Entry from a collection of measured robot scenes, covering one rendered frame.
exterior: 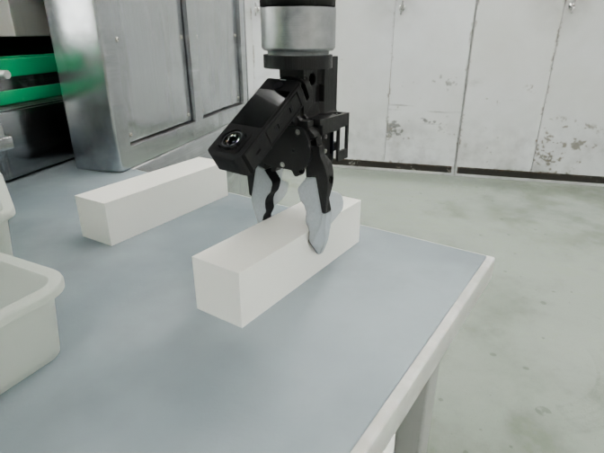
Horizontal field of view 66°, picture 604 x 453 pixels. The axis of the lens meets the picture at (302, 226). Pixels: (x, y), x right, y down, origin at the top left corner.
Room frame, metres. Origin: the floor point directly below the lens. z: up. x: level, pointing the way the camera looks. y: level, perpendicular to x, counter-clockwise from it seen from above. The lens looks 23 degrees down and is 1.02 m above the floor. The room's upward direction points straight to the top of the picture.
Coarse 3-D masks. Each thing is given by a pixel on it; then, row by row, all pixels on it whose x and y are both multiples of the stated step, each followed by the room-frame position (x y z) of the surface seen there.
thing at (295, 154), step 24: (288, 72) 0.50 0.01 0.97; (312, 72) 0.50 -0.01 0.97; (336, 72) 0.54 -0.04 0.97; (312, 96) 0.50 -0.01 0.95; (336, 96) 0.54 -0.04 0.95; (312, 120) 0.47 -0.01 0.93; (336, 120) 0.51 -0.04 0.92; (288, 144) 0.48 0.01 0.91; (312, 144) 0.48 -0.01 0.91; (336, 144) 0.51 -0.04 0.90; (288, 168) 0.48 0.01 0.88
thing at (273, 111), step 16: (272, 80) 0.50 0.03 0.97; (288, 80) 0.49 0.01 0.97; (256, 96) 0.48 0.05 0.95; (272, 96) 0.47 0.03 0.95; (288, 96) 0.46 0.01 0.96; (304, 96) 0.48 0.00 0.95; (240, 112) 0.47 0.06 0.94; (256, 112) 0.46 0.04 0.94; (272, 112) 0.45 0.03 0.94; (288, 112) 0.46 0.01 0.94; (240, 128) 0.44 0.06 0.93; (256, 128) 0.44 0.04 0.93; (272, 128) 0.44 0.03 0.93; (224, 144) 0.43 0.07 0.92; (240, 144) 0.42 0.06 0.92; (256, 144) 0.42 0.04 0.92; (272, 144) 0.44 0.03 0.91; (224, 160) 0.42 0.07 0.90; (240, 160) 0.41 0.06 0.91; (256, 160) 0.42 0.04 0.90
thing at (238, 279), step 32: (256, 224) 0.49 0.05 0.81; (288, 224) 0.49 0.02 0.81; (352, 224) 0.56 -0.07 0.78; (192, 256) 0.41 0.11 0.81; (224, 256) 0.41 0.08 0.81; (256, 256) 0.41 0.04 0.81; (288, 256) 0.44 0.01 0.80; (320, 256) 0.49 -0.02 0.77; (224, 288) 0.38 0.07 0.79; (256, 288) 0.39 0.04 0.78; (288, 288) 0.44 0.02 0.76
